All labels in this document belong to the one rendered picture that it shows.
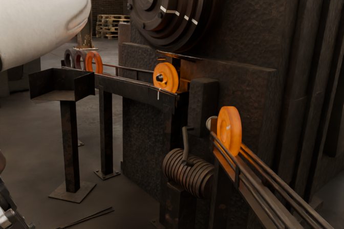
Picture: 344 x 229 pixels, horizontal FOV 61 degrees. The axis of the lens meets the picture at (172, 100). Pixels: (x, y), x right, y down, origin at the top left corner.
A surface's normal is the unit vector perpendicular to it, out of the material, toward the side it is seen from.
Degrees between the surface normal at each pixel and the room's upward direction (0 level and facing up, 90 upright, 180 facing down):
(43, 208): 0
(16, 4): 69
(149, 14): 90
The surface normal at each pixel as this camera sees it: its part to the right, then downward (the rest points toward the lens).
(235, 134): 0.11, 0.00
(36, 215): 0.04, -0.95
